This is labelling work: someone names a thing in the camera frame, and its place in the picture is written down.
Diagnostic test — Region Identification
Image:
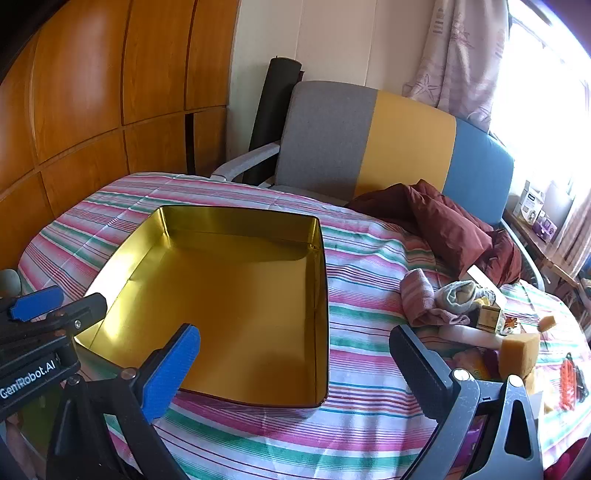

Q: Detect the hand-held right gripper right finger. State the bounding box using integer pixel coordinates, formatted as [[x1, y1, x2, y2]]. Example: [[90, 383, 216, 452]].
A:
[[389, 324, 544, 480]]

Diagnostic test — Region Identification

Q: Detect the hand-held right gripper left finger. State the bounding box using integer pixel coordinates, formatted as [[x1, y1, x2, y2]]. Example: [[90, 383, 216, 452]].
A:
[[46, 323, 202, 480]]

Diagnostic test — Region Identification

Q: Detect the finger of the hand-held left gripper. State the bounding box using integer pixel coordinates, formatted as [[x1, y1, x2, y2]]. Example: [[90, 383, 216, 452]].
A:
[[0, 285, 64, 324], [0, 292, 108, 365]]

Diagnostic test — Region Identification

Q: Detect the pink striped sock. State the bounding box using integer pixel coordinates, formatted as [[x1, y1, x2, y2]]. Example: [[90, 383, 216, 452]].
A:
[[399, 269, 458, 328]]

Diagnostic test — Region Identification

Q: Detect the gold tin box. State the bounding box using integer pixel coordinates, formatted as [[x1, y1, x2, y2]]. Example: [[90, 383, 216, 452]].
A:
[[74, 205, 330, 409]]

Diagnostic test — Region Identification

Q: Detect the yellow sponge block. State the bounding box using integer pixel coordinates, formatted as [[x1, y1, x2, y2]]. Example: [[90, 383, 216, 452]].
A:
[[499, 333, 541, 379]]

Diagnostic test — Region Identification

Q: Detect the orange snack packet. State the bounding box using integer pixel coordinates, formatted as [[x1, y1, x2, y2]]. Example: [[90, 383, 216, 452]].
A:
[[558, 353, 589, 411]]

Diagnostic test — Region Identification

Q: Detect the yellow soft package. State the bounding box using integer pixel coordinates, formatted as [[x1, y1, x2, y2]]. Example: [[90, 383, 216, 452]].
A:
[[455, 348, 502, 379]]

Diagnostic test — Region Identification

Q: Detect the grey sock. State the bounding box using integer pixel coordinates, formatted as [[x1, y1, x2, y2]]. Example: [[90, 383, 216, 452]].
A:
[[434, 280, 497, 315]]

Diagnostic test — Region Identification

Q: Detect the small green yellow box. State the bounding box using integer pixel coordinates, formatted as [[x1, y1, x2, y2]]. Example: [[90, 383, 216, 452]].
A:
[[475, 305, 506, 334]]

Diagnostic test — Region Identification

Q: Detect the striped blanket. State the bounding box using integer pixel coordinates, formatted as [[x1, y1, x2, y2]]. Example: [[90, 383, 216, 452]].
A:
[[18, 173, 591, 480]]

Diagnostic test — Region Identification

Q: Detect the maroon cloth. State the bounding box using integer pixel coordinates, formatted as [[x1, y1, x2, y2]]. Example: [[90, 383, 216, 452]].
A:
[[346, 180, 522, 284]]

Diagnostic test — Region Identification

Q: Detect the wooden side table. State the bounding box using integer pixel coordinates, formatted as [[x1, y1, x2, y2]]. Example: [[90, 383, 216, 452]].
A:
[[503, 208, 583, 287]]

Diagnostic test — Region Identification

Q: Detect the purple box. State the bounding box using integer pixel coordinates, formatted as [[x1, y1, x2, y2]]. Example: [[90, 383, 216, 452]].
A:
[[531, 215, 559, 243]]

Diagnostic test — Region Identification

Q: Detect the white product box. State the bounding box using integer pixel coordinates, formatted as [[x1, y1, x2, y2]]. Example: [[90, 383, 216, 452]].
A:
[[512, 180, 546, 222]]

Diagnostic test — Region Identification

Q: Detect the white flat panel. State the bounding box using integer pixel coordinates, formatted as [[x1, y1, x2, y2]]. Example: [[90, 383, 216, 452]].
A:
[[545, 182, 575, 232]]

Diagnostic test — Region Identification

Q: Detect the wooden wardrobe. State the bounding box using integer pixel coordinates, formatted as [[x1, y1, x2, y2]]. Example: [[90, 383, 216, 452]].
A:
[[0, 0, 241, 273]]

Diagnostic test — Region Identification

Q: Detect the grey yellow blue armchair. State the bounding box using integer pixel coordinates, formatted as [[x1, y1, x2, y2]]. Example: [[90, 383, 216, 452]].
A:
[[211, 80, 546, 291]]

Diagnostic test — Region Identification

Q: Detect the black rolled mat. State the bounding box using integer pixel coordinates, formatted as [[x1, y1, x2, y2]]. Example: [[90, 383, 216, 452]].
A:
[[242, 56, 304, 185]]

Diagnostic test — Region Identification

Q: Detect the pink starfish print curtain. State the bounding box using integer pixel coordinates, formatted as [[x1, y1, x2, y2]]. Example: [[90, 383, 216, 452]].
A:
[[402, 0, 513, 132]]

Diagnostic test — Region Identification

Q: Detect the bright window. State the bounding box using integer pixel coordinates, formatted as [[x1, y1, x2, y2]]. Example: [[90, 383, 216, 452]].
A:
[[489, 0, 591, 185]]

